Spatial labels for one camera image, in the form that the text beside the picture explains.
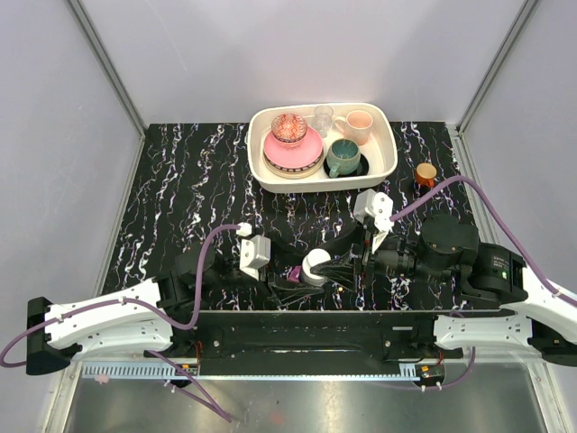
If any teal ceramic mug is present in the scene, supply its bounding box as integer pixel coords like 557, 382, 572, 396
325, 138, 361, 178

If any red patterned glass bowl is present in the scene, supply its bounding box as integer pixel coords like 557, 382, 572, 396
271, 113, 308, 145

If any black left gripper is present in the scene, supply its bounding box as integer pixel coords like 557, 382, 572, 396
205, 233, 325, 304

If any orange jar wooden lid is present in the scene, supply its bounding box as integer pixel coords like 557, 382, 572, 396
415, 162, 437, 189

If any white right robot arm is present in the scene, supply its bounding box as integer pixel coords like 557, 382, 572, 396
301, 215, 576, 366

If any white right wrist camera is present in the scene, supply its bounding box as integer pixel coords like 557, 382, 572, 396
353, 189, 394, 253

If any white pill bottle blue label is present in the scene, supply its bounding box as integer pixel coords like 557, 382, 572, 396
299, 261, 326, 287

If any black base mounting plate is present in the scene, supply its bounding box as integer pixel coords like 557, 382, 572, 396
160, 311, 463, 362

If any pink plate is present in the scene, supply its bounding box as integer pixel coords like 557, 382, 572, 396
263, 128, 324, 169

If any clear drinking glass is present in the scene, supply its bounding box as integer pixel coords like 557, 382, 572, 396
312, 105, 334, 138

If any white rectangular dish tub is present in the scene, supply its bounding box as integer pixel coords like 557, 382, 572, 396
246, 102, 398, 194

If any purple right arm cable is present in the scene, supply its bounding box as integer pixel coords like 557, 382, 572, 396
373, 175, 577, 392

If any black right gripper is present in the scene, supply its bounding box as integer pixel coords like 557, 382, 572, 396
310, 216, 453, 290

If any white slotted cable duct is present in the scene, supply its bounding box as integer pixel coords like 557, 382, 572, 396
81, 361, 424, 382

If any pink weekly pill organizer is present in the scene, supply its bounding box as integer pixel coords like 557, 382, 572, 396
288, 266, 301, 282

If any aluminium frame rail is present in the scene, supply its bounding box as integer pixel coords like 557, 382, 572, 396
64, 0, 147, 137

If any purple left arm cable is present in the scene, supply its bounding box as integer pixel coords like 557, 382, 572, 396
0, 223, 253, 423

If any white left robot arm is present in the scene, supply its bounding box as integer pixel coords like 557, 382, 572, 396
25, 242, 228, 376

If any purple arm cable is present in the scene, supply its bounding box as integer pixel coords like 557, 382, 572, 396
373, 175, 577, 392
0, 223, 253, 423

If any pink ceramic mug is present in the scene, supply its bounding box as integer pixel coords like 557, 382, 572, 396
334, 110, 373, 146

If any beige striped plate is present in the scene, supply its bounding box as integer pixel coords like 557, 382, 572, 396
263, 155, 324, 180

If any black saucer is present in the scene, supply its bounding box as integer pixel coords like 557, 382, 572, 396
323, 154, 370, 179

